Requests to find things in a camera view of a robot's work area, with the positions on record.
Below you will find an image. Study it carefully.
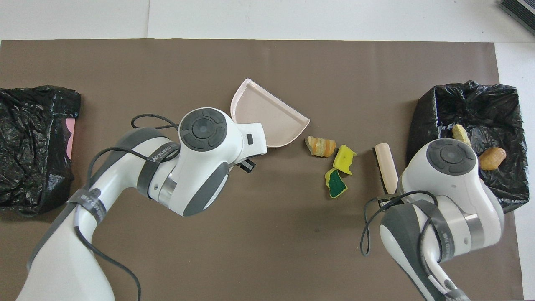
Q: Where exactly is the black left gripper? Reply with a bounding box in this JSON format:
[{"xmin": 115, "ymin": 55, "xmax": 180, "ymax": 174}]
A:
[{"xmin": 236, "ymin": 157, "xmax": 257, "ymax": 174}]

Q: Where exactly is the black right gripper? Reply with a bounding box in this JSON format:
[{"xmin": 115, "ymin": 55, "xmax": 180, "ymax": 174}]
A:
[{"xmin": 376, "ymin": 193, "xmax": 404, "ymax": 206}]

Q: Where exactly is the beige brush with black bristles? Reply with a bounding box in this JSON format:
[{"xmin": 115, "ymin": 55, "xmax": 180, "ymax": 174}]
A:
[{"xmin": 372, "ymin": 143, "xmax": 400, "ymax": 195}]

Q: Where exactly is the green topped yellow sponge piece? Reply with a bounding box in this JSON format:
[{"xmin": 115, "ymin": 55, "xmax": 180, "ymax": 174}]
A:
[{"xmin": 325, "ymin": 168, "xmax": 348, "ymax": 199}]

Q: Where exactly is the beige plastic dustpan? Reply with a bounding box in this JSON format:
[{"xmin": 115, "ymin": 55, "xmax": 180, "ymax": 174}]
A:
[{"xmin": 231, "ymin": 78, "xmax": 311, "ymax": 149}]

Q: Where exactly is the toy croissant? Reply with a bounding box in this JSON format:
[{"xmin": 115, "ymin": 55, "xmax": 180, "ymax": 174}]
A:
[
  {"xmin": 304, "ymin": 135, "xmax": 336, "ymax": 158},
  {"xmin": 451, "ymin": 124, "xmax": 472, "ymax": 147}
]

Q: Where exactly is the brown oval bread roll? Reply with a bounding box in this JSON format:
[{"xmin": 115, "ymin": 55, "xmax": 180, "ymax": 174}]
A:
[{"xmin": 479, "ymin": 147, "xmax": 507, "ymax": 171}]

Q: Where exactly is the black plastic trash bag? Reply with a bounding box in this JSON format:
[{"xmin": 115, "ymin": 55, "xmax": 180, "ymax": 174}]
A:
[
  {"xmin": 406, "ymin": 80, "xmax": 530, "ymax": 214},
  {"xmin": 0, "ymin": 85, "xmax": 81, "ymax": 217}
]

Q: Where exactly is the pink plastic bin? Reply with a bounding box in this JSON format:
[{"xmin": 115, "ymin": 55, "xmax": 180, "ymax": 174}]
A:
[{"xmin": 66, "ymin": 118, "xmax": 76, "ymax": 159}]

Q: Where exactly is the brown table mat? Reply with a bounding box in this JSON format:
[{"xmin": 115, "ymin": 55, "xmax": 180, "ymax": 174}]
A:
[{"xmin": 0, "ymin": 39, "xmax": 525, "ymax": 301}]

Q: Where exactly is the dark grey ribbed device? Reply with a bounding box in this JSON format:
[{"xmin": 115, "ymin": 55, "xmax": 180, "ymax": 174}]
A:
[{"xmin": 499, "ymin": 0, "xmax": 535, "ymax": 35}]

